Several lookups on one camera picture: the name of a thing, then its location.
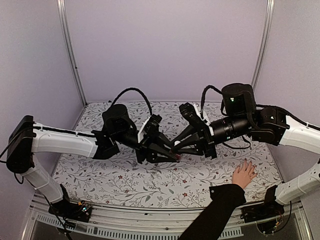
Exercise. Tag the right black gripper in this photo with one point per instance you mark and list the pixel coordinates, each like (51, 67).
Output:
(204, 144)

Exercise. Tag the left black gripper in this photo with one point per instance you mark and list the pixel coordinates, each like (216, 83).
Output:
(155, 137)

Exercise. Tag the red nail polish bottle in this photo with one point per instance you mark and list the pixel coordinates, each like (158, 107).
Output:
(177, 157)

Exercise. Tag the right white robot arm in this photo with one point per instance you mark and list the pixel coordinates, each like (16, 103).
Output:
(269, 124)

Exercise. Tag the black sleeved forearm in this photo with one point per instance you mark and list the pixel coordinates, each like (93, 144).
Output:
(212, 220)

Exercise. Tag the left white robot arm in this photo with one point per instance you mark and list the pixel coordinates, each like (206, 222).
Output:
(30, 137)

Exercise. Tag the person's bare hand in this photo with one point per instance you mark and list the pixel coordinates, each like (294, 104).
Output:
(244, 174)

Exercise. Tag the floral patterned table mat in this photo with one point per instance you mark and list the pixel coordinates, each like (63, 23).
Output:
(122, 181)

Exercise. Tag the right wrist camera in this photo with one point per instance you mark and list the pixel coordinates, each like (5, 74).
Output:
(203, 117)

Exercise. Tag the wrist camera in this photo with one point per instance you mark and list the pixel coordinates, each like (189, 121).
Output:
(142, 131)
(203, 117)

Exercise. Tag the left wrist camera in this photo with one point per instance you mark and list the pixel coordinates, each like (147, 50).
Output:
(142, 131)

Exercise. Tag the front aluminium rail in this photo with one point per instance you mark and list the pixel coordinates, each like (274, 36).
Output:
(132, 223)

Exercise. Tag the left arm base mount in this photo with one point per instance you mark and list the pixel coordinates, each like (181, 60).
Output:
(80, 211)

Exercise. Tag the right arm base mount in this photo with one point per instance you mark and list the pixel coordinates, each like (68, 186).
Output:
(269, 208)

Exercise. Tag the right aluminium frame post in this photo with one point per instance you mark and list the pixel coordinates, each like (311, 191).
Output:
(266, 28)

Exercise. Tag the aluminium frame post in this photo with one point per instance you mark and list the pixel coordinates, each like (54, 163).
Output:
(266, 28)
(62, 13)

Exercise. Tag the left aluminium frame post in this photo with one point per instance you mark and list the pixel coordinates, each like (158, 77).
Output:
(62, 13)

